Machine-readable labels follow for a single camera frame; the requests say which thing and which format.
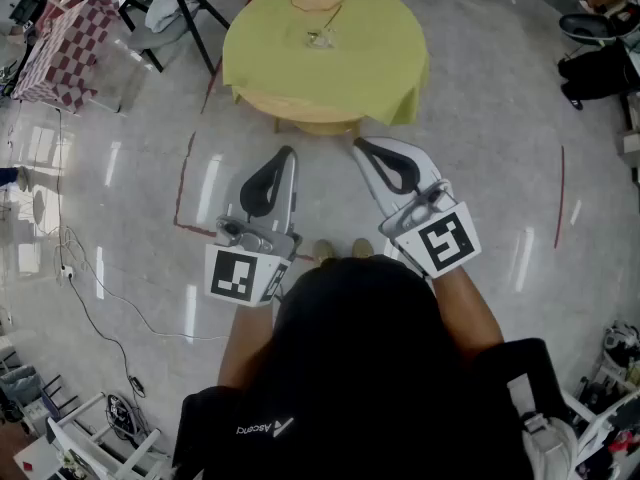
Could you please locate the grey pouch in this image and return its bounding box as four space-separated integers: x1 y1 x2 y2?
521 411 582 480

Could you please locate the red checkered tablecloth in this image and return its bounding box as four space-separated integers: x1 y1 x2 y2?
11 0 122 115

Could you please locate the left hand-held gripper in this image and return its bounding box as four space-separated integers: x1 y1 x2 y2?
203 145 304 309

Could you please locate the grey bin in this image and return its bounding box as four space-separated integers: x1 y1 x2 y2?
0 364 45 406

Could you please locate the black frame chair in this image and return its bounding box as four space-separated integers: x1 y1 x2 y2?
118 0 232 75

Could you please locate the white and black helmet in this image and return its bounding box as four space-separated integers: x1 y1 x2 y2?
601 319 640 368

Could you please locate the person's left forearm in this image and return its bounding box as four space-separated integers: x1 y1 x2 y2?
218 301 282 390

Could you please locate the grey cushion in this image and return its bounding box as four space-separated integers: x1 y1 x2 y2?
143 0 200 35

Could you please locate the person's black shirt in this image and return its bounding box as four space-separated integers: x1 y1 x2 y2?
171 255 572 480

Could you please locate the white shelf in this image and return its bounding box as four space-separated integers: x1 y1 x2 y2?
563 361 640 480

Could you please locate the red floor tape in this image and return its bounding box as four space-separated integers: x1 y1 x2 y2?
552 144 567 250
172 130 218 240

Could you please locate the white floor cable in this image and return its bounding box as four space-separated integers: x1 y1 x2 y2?
53 107 232 343

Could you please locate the yellow-green tablecloth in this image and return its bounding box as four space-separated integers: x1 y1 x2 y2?
221 0 431 126

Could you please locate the round wooden table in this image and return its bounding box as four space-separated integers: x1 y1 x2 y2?
233 86 367 137

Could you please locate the black floor cable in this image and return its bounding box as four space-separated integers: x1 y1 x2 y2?
68 276 148 400

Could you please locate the person's right forearm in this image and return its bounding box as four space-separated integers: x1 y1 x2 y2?
431 266 505 367

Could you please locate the white metal rack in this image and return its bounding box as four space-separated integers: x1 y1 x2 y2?
45 391 172 480

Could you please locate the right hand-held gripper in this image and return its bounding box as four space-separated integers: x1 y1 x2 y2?
352 136 482 279

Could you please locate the wine glass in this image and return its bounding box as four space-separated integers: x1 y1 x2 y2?
305 28 336 50

